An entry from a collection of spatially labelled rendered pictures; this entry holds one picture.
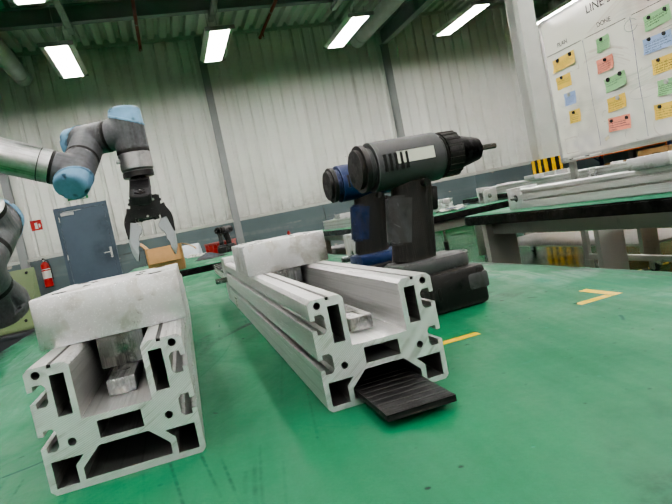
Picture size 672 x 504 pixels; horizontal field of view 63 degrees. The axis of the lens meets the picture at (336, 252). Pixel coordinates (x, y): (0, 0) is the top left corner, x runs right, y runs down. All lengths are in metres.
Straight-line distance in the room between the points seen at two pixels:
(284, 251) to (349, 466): 0.43
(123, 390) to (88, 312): 0.07
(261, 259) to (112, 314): 0.29
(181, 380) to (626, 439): 0.27
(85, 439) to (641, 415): 0.34
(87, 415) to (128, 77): 12.28
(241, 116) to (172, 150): 1.66
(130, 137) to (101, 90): 11.22
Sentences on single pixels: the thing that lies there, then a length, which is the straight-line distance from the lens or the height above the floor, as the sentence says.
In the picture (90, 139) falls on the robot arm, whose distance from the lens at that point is 1.41.
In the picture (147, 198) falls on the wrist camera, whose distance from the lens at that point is 1.29.
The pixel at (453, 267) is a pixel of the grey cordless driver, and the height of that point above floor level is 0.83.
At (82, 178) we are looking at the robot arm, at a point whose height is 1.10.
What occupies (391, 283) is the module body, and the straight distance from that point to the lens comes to 0.43.
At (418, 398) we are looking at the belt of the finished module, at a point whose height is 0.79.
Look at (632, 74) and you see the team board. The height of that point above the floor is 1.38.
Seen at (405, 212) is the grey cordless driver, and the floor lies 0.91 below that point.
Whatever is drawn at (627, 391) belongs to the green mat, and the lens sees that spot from 0.40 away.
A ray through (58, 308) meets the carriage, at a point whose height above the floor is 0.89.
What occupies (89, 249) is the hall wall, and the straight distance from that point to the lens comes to 12.20.
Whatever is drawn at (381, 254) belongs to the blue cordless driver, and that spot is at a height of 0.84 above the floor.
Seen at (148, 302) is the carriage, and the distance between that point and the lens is 0.46.
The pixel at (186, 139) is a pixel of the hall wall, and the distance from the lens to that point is 12.33.
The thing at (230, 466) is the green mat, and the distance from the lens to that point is 0.38.
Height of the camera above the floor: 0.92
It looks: 4 degrees down
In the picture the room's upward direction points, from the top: 11 degrees counter-clockwise
